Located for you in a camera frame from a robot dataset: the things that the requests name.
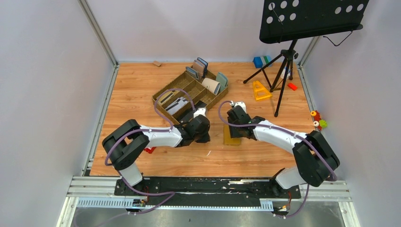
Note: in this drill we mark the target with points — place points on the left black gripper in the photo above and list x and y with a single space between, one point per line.
206 138

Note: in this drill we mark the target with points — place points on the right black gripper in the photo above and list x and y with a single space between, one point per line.
234 134

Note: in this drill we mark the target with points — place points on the yellow leather card holder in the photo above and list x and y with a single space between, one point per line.
228 140

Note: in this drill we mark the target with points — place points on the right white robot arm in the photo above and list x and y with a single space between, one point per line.
314 157

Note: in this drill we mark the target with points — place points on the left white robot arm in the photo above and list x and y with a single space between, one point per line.
127 142

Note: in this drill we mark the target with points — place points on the white black cards in tray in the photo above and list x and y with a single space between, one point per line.
176 105

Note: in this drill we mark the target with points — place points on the teal card holder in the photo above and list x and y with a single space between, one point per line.
223 80

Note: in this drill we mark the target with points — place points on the beige card holder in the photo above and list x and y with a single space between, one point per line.
211 85

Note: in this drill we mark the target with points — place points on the gold cards in tray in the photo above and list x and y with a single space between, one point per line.
165 97

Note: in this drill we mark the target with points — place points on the blue card holders upright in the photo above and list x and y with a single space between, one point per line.
198 69

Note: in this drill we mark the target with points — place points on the yellow triangular toy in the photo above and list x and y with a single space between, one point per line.
260 91

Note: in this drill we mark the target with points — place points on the woven compartment tray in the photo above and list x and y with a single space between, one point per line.
186 86

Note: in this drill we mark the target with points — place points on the red plastic block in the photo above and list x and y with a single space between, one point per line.
150 150

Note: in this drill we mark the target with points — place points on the blue green block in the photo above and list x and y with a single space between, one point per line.
261 61

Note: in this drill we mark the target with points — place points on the small red brick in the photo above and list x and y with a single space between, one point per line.
292 86

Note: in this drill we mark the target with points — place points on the small wooden block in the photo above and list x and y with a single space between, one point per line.
156 63

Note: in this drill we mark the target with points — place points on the colourful toy car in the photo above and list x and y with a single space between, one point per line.
318 122

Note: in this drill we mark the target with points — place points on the black music stand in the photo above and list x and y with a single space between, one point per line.
291 20

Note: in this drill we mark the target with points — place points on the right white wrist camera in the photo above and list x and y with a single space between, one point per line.
242 105

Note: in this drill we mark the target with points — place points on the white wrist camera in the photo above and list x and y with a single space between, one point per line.
242 105
200 112

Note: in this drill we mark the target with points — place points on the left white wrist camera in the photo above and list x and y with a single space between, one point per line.
200 112

